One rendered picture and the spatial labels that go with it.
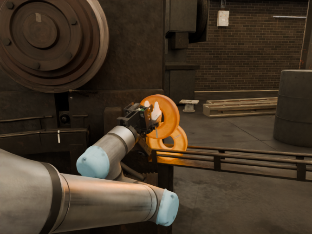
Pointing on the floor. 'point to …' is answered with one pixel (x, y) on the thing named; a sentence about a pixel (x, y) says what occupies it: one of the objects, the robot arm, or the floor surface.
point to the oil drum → (294, 108)
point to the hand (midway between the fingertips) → (157, 111)
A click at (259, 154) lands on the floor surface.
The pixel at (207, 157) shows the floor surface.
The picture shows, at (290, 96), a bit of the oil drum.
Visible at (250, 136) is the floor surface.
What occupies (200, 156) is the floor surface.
